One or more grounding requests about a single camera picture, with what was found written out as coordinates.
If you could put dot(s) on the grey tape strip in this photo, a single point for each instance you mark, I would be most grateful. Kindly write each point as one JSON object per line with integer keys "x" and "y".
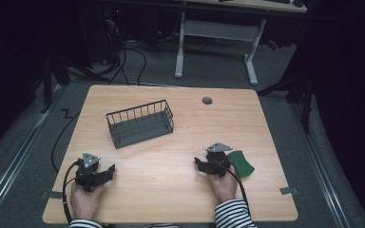
{"x": 52, "y": 194}
{"x": 288, "y": 190}

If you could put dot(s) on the white-legged wooden desk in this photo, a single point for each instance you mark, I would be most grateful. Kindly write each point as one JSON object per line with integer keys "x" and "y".
{"x": 221, "y": 31}

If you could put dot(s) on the person's right hand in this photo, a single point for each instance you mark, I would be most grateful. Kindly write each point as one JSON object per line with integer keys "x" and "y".
{"x": 224, "y": 188}

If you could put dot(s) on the black stand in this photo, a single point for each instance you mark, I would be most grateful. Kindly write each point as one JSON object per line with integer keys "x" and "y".
{"x": 301, "y": 95}
{"x": 51, "y": 79}

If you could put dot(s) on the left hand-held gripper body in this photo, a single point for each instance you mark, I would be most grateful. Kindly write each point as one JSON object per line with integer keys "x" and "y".
{"x": 88, "y": 174}

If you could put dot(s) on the person's left hand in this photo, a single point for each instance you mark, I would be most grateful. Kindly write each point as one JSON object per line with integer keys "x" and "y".
{"x": 85, "y": 202}

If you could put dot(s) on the green sponge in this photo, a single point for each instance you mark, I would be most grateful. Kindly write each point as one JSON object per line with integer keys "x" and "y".
{"x": 242, "y": 164}

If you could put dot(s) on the metal floor rail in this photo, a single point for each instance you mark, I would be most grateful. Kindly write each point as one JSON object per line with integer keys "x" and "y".
{"x": 320, "y": 164}
{"x": 12, "y": 164}

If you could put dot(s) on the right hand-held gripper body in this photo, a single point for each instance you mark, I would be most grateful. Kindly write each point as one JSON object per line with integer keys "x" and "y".
{"x": 218, "y": 159}

